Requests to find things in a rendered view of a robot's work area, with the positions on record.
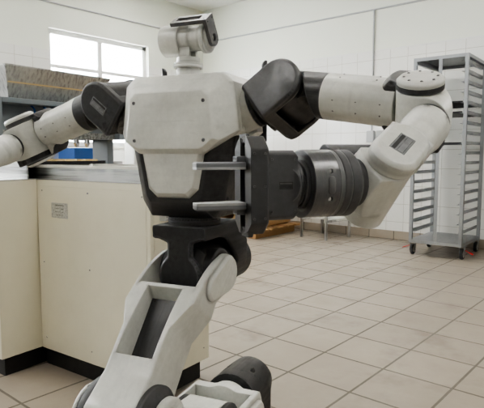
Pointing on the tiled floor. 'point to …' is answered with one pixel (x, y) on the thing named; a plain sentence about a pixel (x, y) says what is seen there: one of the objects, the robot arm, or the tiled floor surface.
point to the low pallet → (277, 230)
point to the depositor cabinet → (6, 276)
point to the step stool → (325, 224)
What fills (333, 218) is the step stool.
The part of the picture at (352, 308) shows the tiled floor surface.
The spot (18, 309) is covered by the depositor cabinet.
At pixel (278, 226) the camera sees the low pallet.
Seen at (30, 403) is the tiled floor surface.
